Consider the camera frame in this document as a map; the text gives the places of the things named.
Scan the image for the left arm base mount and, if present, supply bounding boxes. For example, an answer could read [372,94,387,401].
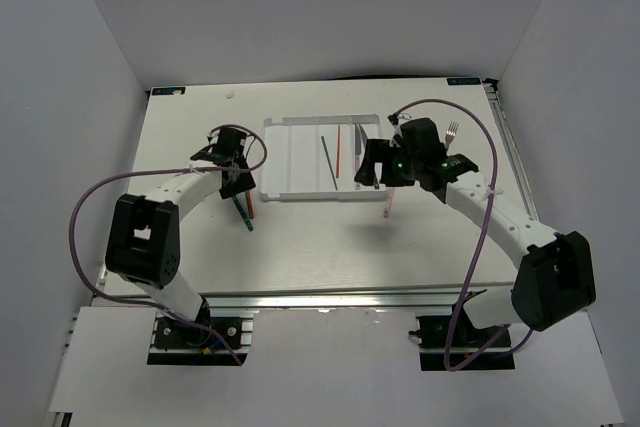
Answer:
[147,316,253,367]

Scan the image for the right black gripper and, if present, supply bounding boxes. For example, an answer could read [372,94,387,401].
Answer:
[354,139,422,188]

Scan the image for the corner label sticker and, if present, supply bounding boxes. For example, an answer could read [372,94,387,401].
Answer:
[446,77,482,86]
[150,86,186,96]

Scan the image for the knife with pink handle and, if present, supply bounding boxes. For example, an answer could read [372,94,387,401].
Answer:
[354,123,362,190]

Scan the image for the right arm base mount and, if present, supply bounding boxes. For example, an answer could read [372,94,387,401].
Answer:
[408,316,515,372]

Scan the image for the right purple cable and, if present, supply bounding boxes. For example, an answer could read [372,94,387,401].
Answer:
[387,98,534,373]

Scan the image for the spoon with pink handle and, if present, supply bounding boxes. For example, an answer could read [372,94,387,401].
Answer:
[383,188,395,218]

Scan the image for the left corner label sticker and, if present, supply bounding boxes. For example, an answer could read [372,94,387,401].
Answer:
[150,86,186,96]

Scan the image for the teal chopstick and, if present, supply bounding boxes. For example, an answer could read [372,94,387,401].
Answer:
[320,135,339,191]

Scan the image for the knife with dark handle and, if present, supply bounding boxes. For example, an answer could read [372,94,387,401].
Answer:
[355,124,368,148]

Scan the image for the right corner label sticker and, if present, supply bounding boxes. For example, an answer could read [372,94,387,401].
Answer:
[446,77,482,86]

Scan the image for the purple cable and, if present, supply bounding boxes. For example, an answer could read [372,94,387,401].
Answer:
[387,98,534,373]
[68,124,268,366]

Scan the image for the fork with dark handle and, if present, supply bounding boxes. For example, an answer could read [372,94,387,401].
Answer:
[444,121,459,150]

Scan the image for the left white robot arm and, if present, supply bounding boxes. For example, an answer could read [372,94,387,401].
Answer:
[105,126,256,346]

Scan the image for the aluminium rail frame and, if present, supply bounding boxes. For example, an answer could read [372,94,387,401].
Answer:
[129,78,535,309]

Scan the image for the spoon with teal handle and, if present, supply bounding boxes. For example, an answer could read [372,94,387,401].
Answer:
[231,196,254,232]

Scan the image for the white divided utensil tray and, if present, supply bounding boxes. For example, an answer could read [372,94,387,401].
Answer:
[259,114,386,201]

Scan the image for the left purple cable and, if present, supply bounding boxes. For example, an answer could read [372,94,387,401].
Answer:
[68,124,268,366]

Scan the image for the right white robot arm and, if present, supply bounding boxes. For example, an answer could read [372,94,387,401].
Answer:
[355,118,596,346]

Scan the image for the orange chopstick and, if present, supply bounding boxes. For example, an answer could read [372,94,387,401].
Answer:
[335,124,342,179]
[244,190,255,220]

